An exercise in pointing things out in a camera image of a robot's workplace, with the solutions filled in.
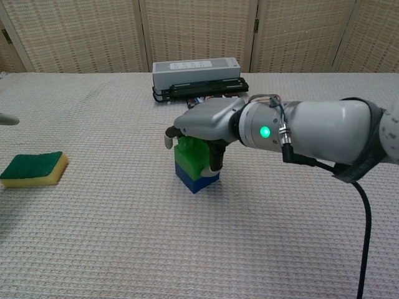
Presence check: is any long grey and white box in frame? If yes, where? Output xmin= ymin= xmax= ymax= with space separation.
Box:
xmin=152 ymin=57 xmax=241 ymax=90

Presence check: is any black folded stand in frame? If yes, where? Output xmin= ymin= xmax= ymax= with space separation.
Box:
xmin=153 ymin=86 xmax=250 ymax=102
xmin=152 ymin=77 xmax=249 ymax=96

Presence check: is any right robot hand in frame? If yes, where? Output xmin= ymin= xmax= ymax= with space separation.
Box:
xmin=164 ymin=97 xmax=247 ymax=178

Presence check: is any woven folding screen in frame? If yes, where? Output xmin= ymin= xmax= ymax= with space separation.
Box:
xmin=0 ymin=0 xmax=399 ymax=74

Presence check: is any beige woven tablecloth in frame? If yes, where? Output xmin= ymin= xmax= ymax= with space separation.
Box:
xmin=0 ymin=72 xmax=399 ymax=299

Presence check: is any green and yellow sponge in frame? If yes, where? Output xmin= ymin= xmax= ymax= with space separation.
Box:
xmin=0 ymin=151 xmax=70 ymax=189

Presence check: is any green toy brick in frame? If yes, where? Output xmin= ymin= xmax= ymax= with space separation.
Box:
xmin=173 ymin=136 xmax=216 ymax=181

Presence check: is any blue toy brick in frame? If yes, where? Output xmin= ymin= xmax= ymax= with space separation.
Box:
xmin=174 ymin=160 xmax=221 ymax=194

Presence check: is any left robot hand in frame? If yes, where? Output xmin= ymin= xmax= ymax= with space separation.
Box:
xmin=0 ymin=112 xmax=20 ymax=126

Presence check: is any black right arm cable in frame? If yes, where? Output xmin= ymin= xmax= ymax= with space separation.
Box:
xmin=279 ymin=123 xmax=373 ymax=299

